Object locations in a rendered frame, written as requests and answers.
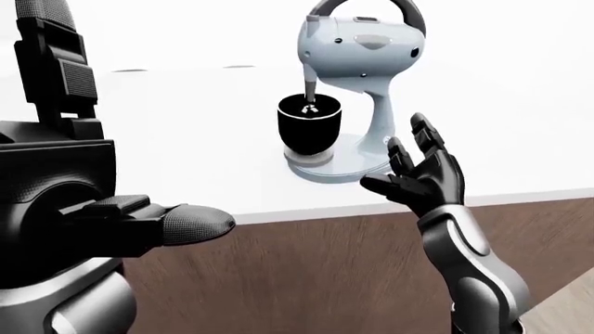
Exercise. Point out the black mixing bowl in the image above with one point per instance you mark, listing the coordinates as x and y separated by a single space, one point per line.
310 125

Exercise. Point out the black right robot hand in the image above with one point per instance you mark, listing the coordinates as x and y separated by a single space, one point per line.
429 174

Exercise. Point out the pale blue mixer head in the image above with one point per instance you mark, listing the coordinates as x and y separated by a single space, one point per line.
359 48

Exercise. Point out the grey mixer beater attachment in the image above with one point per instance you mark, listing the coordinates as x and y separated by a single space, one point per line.
309 88

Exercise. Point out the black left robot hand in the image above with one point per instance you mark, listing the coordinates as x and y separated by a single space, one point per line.
55 163

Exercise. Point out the white kitchen counter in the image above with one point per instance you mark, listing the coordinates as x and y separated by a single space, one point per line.
297 104

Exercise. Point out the light blue stand mixer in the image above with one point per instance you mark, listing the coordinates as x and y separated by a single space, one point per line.
366 146

